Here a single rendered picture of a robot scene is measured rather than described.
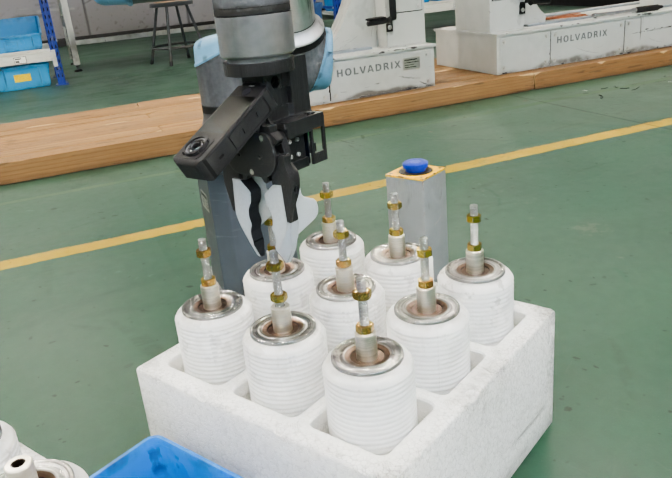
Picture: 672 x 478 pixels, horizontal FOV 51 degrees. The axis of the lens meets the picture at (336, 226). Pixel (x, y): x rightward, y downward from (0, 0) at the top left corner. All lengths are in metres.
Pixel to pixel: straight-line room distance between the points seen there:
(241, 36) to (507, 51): 2.79
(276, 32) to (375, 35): 2.56
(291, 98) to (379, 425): 0.34
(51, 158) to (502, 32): 2.04
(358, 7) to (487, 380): 2.54
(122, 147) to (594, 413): 2.07
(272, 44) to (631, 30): 3.29
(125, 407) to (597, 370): 0.75
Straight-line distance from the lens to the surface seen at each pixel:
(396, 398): 0.71
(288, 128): 0.70
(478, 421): 0.82
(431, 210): 1.11
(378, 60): 3.07
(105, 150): 2.74
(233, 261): 1.40
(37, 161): 2.73
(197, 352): 0.86
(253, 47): 0.68
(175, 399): 0.89
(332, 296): 0.86
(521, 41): 3.46
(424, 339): 0.78
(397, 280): 0.93
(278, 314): 0.78
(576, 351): 1.24
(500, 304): 0.89
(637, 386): 1.17
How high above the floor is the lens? 0.63
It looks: 21 degrees down
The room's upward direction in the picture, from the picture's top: 5 degrees counter-clockwise
